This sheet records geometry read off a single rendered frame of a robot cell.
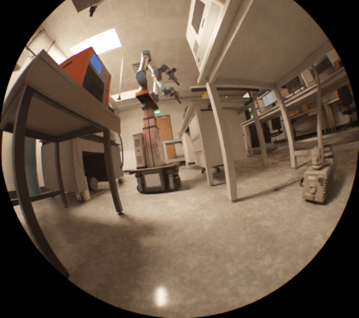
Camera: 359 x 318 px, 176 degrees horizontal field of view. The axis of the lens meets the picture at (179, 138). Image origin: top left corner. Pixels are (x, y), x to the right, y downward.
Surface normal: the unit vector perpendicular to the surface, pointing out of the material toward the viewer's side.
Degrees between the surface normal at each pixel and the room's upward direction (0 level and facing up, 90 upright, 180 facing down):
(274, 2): 180
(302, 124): 90
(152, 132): 90
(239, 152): 90
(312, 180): 88
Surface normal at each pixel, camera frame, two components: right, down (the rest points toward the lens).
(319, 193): -0.99, 0.12
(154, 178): -0.08, -0.12
